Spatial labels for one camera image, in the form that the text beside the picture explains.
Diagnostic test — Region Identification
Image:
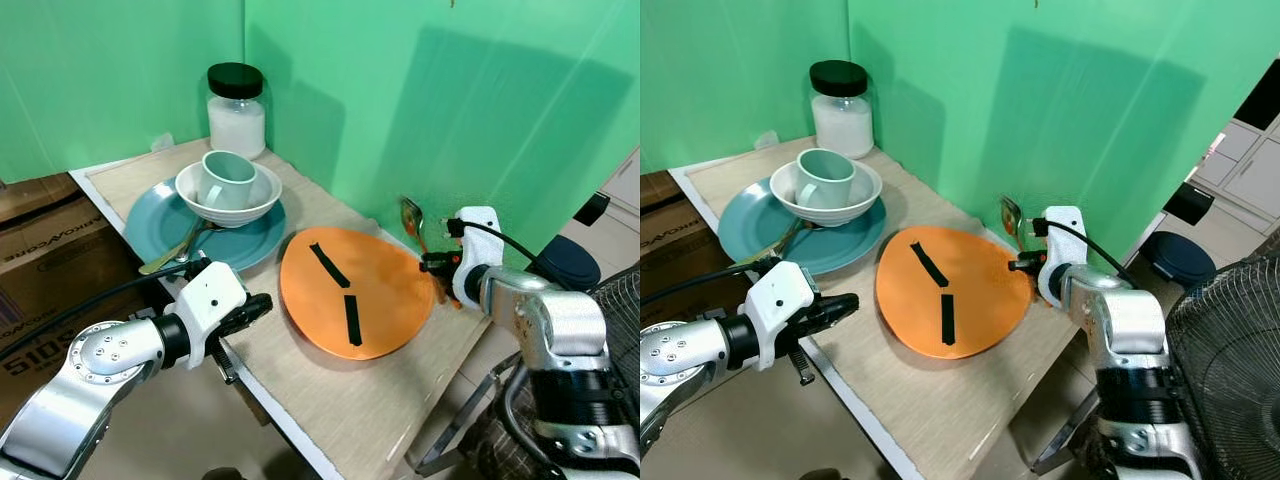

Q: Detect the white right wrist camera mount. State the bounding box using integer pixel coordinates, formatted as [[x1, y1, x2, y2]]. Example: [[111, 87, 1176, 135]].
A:
[[450, 206, 506, 308], [1035, 205, 1089, 306]]

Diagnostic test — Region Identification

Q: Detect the brown cardboard box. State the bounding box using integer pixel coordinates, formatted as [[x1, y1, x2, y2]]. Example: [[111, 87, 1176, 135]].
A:
[[0, 172, 151, 401], [640, 170, 746, 301]]

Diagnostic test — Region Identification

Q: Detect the green backdrop screen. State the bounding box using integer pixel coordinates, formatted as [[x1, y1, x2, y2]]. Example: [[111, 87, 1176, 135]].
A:
[[640, 0, 1280, 276], [0, 0, 641, 271]]

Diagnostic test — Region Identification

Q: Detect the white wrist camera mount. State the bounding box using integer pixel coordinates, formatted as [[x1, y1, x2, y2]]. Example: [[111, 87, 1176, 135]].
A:
[[1035, 205, 1089, 306], [175, 262, 248, 371], [745, 260, 829, 371], [450, 206, 506, 308]]

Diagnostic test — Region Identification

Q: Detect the gold metal fork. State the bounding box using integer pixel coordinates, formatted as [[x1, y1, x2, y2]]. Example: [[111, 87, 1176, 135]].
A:
[[138, 218, 219, 276], [735, 218, 816, 273]]

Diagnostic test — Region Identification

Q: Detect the white kitchen cabinet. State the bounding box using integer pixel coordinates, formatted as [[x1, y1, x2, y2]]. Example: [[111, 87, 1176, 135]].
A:
[[598, 148, 641, 213], [1195, 118, 1280, 219]]

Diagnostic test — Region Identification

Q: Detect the pale green mug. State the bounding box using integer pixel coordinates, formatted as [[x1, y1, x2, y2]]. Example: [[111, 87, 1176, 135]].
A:
[[198, 150, 259, 211], [795, 148, 858, 211]]

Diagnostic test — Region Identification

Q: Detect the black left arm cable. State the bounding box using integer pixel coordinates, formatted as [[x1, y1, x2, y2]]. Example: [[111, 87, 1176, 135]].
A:
[[640, 258, 781, 311], [0, 258, 211, 361]]

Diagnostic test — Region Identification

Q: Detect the glass jar black lid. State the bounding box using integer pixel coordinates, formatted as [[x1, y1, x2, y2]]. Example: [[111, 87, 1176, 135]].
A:
[[808, 60, 876, 161], [206, 62, 268, 161]]

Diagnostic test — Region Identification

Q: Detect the blue ceramic plate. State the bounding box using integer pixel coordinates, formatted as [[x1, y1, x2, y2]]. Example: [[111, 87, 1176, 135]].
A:
[[124, 178, 288, 273], [717, 176, 888, 276]]

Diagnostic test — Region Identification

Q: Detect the gold metal spoon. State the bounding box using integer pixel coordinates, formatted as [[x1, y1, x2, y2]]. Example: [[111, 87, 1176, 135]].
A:
[[399, 196, 448, 306], [999, 194, 1036, 271]]

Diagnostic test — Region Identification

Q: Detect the orange plastic plate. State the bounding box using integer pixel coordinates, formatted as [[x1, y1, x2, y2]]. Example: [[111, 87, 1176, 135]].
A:
[[875, 226, 1034, 359], [279, 227, 437, 361]]

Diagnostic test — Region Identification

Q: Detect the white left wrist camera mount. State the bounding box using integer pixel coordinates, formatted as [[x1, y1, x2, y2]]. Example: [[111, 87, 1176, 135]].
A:
[[745, 260, 829, 371], [175, 262, 248, 371]]

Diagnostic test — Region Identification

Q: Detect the small black box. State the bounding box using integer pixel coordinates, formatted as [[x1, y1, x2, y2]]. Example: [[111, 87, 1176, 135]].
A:
[[573, 192, 611, 227], [1163, 181, 1216, 227]]

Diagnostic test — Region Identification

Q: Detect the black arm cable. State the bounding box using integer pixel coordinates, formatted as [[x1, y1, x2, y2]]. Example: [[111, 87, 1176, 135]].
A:
[[0, 258, 211, 361], [640, 258, 781, 311], [448, 218, 566, 296], [1040, 218, 1136, 291]]

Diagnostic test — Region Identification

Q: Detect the dark blue round bin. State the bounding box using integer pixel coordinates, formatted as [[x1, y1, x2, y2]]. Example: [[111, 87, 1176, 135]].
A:
[[1140, 230, 1218, 293], [528, 235, 602, 294]]

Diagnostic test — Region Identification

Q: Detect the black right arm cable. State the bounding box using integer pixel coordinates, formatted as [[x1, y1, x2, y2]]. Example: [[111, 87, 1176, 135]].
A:
[[1040, 218, 1136, 291], [448, 218, 566, 296]]

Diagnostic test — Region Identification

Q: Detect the white ceramic bowl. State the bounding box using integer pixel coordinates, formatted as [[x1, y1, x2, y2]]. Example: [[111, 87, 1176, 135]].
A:
[[175, 160, 284, 229], [770, 158, 884, 229]]

